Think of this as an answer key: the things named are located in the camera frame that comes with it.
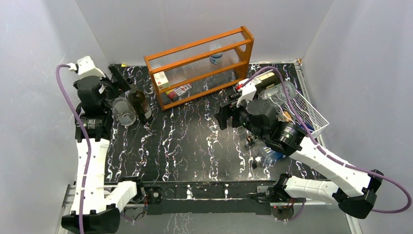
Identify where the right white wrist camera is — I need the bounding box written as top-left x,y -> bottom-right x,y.
236,78 -> 261,107

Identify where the clear glass bottle black cap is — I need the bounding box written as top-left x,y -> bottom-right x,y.
112,97 -> 136,127

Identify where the small blue labelled jar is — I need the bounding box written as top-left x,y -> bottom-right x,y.
209,44 -> 223,64

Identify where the clear round glass bottle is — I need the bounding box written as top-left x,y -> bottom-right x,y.
259,81 -> 297,109

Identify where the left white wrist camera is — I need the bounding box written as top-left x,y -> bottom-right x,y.
67,56 -> 106,79

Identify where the blue square glass bottle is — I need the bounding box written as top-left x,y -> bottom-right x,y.
252,146 -> 284,169

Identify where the white wire wine rack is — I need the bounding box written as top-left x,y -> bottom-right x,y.
283,90 -> 330,139

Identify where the brown wine bottle silver cap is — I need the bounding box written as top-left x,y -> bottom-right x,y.
126,78 -> 153,123

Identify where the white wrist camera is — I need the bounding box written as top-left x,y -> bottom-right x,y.
67,56 -> 106,79
236,78 -> 261,107

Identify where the marker pen pack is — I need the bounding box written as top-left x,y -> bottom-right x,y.
165,83 -> 193,101

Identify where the black metal base rail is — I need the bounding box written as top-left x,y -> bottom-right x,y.
63,180 -> 352,216

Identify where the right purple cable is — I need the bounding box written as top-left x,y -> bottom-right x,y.
240,66 -> 413,214

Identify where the white red small box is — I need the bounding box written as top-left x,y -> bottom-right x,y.
153,71 -> 170,90

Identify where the orange wooden shelf rack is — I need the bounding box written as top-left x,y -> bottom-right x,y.
144,26 -> 254,111

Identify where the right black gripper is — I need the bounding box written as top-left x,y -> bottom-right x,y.
214,96 -> 266,141

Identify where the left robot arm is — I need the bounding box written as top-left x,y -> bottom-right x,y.
56,56 -> 146,234

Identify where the dark green wine bottle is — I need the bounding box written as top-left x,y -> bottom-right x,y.
227,71 -> 282,101

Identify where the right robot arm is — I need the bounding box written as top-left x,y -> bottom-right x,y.
214,99 -> 382,219

